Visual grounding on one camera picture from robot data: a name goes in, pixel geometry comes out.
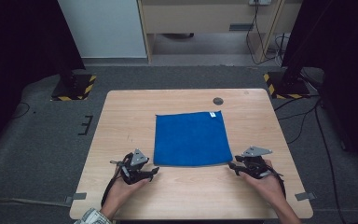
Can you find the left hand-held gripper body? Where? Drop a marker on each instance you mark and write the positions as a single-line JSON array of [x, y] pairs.
[[133, 169]]

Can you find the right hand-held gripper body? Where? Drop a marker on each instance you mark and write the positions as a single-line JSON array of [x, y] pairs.
[[254, 166]]

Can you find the blue microfibre cloth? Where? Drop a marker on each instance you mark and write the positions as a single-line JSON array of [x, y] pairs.
[[191, 140]]

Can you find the person's right hand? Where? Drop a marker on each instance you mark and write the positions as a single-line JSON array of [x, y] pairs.
[[268, 188]]

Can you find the person's left hand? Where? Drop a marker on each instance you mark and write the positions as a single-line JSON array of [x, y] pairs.
[[121, 194]]

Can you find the grey tape piece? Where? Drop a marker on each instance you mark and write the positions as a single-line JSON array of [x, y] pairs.
[[76, 197], [305, 196]]

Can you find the plaid shirt sleeve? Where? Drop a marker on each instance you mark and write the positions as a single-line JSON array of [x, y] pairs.
[[93, 217]]

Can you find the black stand with striped base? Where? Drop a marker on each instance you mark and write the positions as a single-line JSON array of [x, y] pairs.
[[73, 87], [287, 87]]

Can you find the office chair base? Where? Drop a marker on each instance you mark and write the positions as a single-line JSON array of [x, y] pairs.
[[177, 35]]

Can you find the dark curtain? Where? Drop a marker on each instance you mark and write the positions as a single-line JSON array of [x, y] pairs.
[[348, 62], [18, 46]]

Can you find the white partition panel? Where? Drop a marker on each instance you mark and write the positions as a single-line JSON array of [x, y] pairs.
[[102, 28]]

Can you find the light wooden desk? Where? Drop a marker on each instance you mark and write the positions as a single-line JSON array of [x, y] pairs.
[[199, 17]]

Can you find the white power strip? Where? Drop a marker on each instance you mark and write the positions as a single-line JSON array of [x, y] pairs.
[[260, 2]]

